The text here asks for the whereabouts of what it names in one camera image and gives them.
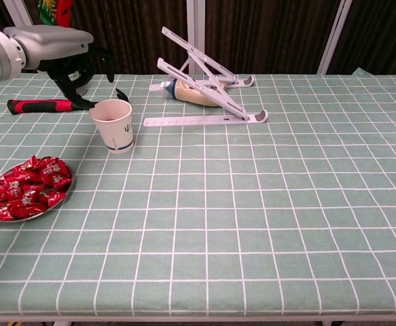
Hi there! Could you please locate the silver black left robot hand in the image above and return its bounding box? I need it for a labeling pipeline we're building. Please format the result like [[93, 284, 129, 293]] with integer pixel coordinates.
[[3, 24, 115, 110]]

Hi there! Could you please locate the green checked tablecloth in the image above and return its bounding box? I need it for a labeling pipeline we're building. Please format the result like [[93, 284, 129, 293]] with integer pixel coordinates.
[[0, 67, 396, 317]]

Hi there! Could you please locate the white metal frame post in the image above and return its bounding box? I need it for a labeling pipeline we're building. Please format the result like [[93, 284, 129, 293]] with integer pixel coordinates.
[[3, 0, 55, 75], [185, 0, 206, 76], [316, 0, 354, 75]]

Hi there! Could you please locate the white metal table frame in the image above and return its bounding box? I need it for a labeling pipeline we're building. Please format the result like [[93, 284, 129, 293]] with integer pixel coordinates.
[[0, 315, 396, 326]]

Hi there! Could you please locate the white paper cup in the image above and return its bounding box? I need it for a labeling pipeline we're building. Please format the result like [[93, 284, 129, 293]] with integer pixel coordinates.
[[88, 99, 134, 156]]

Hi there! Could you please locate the white folding laptop stand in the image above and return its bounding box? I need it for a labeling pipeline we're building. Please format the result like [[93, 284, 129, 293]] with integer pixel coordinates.
[[143, 26, 269, 128]]

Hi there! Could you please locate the red black claw hammer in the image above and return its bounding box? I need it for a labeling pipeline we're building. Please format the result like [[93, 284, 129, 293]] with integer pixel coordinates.
[[7, 87, 130, 116]]

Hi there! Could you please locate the mayonnaise squeeze bottle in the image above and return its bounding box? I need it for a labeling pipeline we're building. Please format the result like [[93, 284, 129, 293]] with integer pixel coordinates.
[[149, 77, 226, 108]]

